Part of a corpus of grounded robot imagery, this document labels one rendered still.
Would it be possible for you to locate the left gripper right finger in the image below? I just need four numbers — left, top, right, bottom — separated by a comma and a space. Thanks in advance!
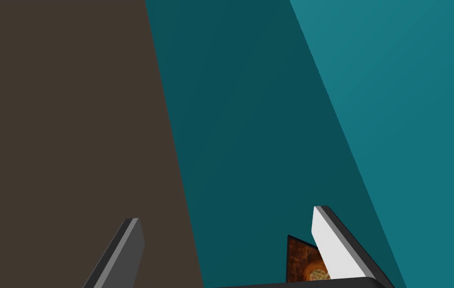
310, 205, 395, 288

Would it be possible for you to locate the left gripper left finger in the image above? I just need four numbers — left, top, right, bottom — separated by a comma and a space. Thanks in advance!
82, 217, 146, 288

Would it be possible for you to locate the brown framed picture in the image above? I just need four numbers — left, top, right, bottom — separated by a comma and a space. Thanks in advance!
285, 234, 331, 284

